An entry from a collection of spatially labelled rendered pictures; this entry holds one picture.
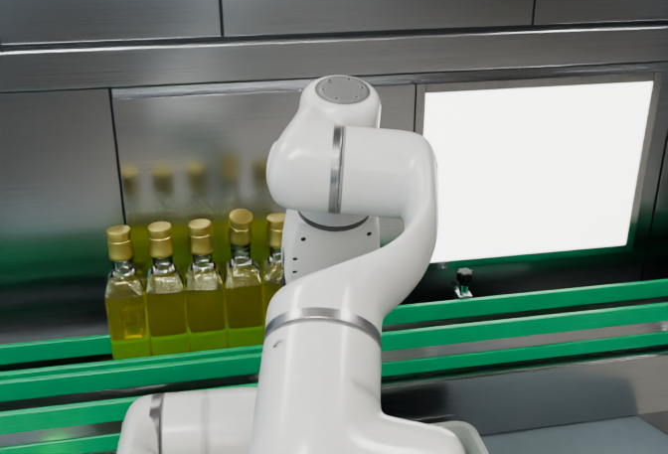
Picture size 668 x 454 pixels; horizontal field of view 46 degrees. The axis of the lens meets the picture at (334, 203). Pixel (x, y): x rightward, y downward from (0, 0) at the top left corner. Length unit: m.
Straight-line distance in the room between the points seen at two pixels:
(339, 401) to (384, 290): 0.10
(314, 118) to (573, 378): 0.85
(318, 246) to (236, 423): 0.19
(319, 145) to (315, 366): 0.20
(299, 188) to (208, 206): 0.65
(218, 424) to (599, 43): 0.90
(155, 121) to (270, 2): 0.25
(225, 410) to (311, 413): 0.30
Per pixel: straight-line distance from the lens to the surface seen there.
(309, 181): 0.63
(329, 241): 0.78
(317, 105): 0.69
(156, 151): 1.24
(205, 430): 0.79
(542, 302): 1.40
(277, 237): 1.15
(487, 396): 1.35
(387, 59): 1.25
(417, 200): 0.61
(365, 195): 0.63
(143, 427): 0.78
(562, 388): 1.40
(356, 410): 0.51
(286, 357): 0.52
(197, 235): 1.14
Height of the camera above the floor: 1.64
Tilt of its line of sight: 24 degrees down
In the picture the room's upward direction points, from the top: straight up
